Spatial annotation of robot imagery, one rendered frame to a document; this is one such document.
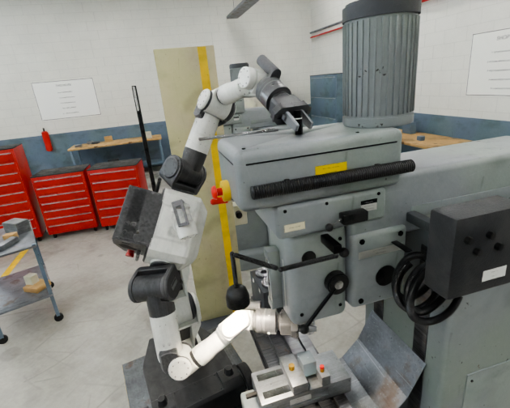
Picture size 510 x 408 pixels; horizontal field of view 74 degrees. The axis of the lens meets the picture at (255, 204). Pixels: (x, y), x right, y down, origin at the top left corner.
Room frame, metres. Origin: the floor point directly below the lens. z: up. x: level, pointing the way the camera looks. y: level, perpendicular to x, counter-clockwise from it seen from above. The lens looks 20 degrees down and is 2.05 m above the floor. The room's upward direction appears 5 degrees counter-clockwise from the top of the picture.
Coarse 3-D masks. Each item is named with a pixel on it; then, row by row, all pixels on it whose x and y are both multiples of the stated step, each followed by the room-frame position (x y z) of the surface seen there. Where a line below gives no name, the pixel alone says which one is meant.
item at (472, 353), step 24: (408, 240) 1.03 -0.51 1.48; (504, 288) 0.88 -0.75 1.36; (384, 312) 1.14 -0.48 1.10; (432, 312) 0.90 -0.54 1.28; (456, 312) 0.84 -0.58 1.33; (480, 312) 0.86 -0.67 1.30; (504, 312) 0.89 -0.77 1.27; (408, 336) 1.00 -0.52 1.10; (432, 336) 0.89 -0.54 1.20; (456, 336) 0.84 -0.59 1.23; (480, 336) 0.87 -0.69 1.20; (504, 336) 0.89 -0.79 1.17; (432, 360) 0.88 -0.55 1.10; (456, 360) 0.85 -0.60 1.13; (480, 360) 0.87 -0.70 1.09; (504, 360) 0.90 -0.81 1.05; (432, 384) 0.87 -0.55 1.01; (456, 384) 0.85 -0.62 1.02; (480, 384) 0.87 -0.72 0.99; (504, 384) 0.90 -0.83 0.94
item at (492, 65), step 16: (496, 32) 5.01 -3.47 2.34; (480, 48) 5.23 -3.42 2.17; (496, 48) 4.98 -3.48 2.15; (480, 64) 5.19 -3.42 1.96; (496, 64) 4.94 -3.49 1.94; (64, 80) 9.12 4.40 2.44; (80, 80) 9.20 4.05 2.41; (480, 80) 5.16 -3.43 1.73; (496, 80) 4.91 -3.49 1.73; (48, 96) 9.01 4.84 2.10; (64, 96) 9.09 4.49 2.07; (80, 96) 9.18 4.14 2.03; (96, 96) 9.27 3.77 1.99; (48, 112) 8.98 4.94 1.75; (64, 112) 9.07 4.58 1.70; (80, 112) 9.16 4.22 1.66; (96, 112) 9.25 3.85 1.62
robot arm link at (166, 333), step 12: (156, 324) 0.95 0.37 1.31; (168, 324) 0.95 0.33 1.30; (156, 336) 0.94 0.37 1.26; (168, 336) 0.94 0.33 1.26; (180, 336) 0.98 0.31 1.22; (156, 348) 0.94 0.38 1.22; (168, 348) 0.93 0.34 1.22; (180, 348) 0.95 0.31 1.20; (168, 360) 0.91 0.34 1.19; (180, 360) 0.90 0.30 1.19; (168, 372) 0.89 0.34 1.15; (180, 372) 0.89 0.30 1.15
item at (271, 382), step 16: (272, 368) 1.04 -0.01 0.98; (336, 368) 1.01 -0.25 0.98; (256, 384) 0.97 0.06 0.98; (272, 384) 0.96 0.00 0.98; (320, 384) 0.94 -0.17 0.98; (336, 384) 0.95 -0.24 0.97; (272, 400) 0.90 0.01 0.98; (288, 400) 0.90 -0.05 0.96; (304, 400) 0.92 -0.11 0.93; (320, 400) 0.93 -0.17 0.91
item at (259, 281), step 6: (258, 270) 1.56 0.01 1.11; (264, 270) 1.56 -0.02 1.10; (252, 276) 1.55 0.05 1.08; (258, 276) 1.51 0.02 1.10; (264, 276) 1.50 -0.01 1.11; (252, 282) 1.56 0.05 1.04; (258, 282) 1.47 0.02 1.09; (264, 282) 1.45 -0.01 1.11; (252, 288) 1.57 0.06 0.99; (258, 288) 1.44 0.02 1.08; (264, 288) 1.41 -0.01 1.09; (258, 294) 1.45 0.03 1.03; (264, 294) 1.37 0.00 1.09; (264, 300) 1.37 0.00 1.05; (264, 306) 1.38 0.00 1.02
